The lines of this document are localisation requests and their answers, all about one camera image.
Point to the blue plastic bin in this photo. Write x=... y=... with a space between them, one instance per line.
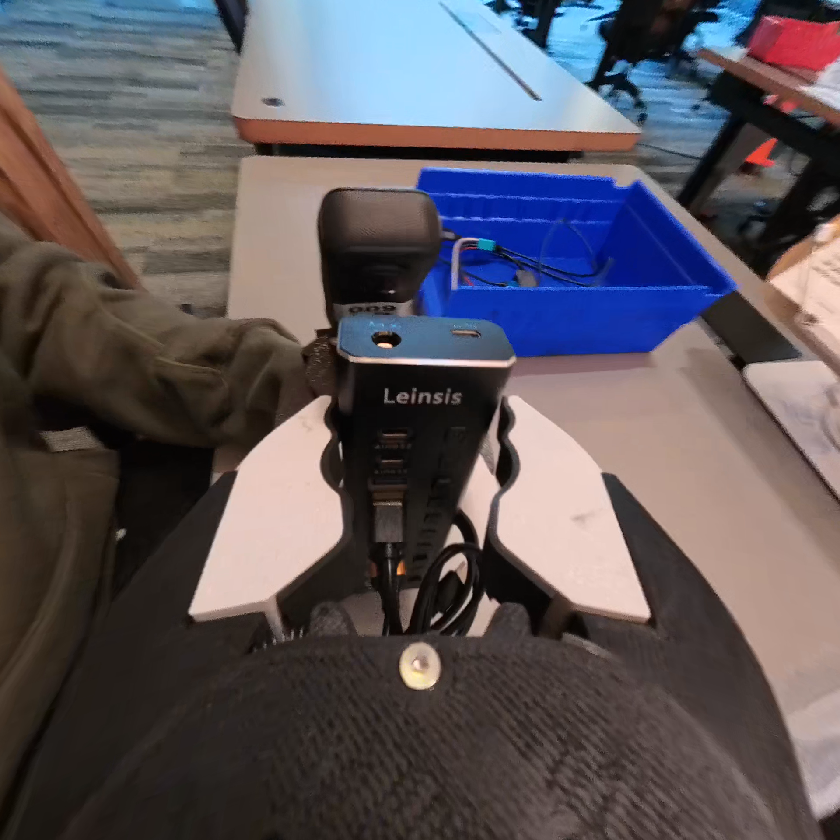
x=577 y=321

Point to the person's left forearm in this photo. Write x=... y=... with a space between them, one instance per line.
x=164 y=367

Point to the wooden partition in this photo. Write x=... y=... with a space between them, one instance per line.
x=39 y=177

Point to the red box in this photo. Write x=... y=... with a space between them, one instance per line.
x=794 y=39

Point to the wooden-edged table with black legs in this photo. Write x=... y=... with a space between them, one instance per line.
x=754 y=72

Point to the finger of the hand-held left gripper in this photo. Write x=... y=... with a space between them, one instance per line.
x=484 y=453

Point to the black office chair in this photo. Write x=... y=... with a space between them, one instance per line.
x=630 y=39

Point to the grey desk with orange edge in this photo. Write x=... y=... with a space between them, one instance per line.
x=394 y=65

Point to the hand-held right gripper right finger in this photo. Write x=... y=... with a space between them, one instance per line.
x=564 y=525

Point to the person's green jacket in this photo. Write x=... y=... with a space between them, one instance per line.
x=46 y=558

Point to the clear plastic container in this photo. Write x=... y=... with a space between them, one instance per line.
x=794 y=407

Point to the orange cone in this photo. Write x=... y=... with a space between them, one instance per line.
x=762 y=154

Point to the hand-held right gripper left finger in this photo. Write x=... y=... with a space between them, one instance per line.
x=275 y=525

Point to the black USB hub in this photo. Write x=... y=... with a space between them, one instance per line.
x=420 y=420

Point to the cardboard box with white paper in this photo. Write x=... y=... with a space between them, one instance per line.
x=820 y=275

